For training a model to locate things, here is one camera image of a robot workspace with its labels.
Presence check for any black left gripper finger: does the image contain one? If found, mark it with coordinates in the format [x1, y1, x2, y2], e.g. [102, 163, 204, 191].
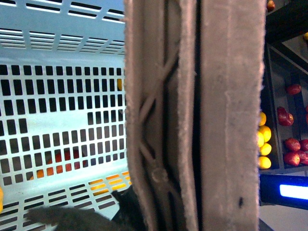
[27, 190, 147, 231]

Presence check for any light blue plastic basket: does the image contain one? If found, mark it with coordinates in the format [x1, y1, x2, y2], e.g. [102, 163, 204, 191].
[0, 0, 130, 231]

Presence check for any black fruit display shelf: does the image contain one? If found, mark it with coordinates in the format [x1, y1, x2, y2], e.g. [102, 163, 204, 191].
[261, 0, 308, 175]

